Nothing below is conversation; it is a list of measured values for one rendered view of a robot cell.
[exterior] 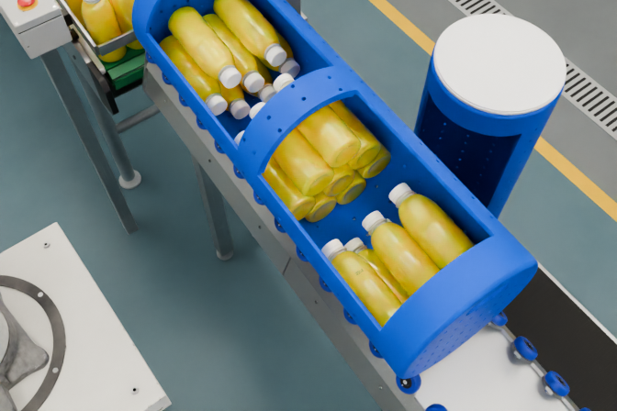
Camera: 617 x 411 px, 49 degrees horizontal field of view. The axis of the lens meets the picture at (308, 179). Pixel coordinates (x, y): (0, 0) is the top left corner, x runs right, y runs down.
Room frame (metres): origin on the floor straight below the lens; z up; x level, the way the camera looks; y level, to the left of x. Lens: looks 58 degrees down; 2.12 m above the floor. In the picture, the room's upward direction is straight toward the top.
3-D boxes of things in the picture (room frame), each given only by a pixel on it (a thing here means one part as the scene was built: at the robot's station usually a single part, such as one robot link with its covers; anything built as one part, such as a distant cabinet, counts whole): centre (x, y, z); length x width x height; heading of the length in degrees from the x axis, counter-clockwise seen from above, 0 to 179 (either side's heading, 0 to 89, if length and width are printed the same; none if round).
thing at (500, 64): (0.97, -0.40, 1.03); 0.28 x 0.28 x 0.01
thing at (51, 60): (1.10, 0.62, 0.50); 0.04 x 0.04 x 1.00; 36
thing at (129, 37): (1.17, 0.31, 0.96); 0.40 x 0.01 x 0.03; 126
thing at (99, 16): (1.10, 0.47, 0.99); 0.07 x 0.07 x 0.19
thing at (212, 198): (1.01, 0.29, 0.31); 0.06 x 0.06 x 0.63; 36
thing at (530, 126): (0.97, -0.40, 0.59); 0.28 x 0.28 x 0.88
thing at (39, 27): (1.10, 0.62, 1.05); 0.20 x 0.10 x 0.10; 36
